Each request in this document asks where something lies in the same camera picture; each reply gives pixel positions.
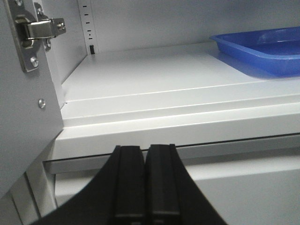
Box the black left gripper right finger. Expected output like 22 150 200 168
145 144 226 225

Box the white cabinet shelf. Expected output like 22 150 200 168
45 42 300 174

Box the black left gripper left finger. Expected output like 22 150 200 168
34 146 146 225

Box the metal cabinet door hinge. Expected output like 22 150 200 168
4 0 66 73

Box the blue plastic tray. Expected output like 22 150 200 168
210 26 300 77

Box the grey cabinet door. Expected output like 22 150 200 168
0 0 63 196

